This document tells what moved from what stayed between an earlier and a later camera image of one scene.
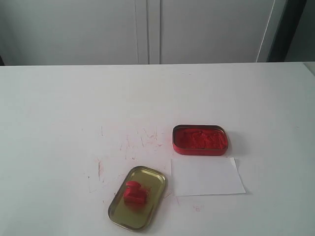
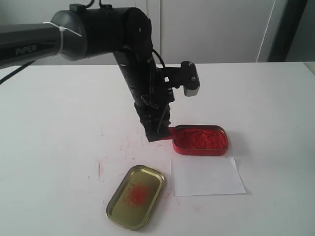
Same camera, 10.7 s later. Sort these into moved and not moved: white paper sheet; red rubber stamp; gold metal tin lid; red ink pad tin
Moved: red rubber stamp
Not moved: red ink pad tin; white paper sheet; gold metal tin lid
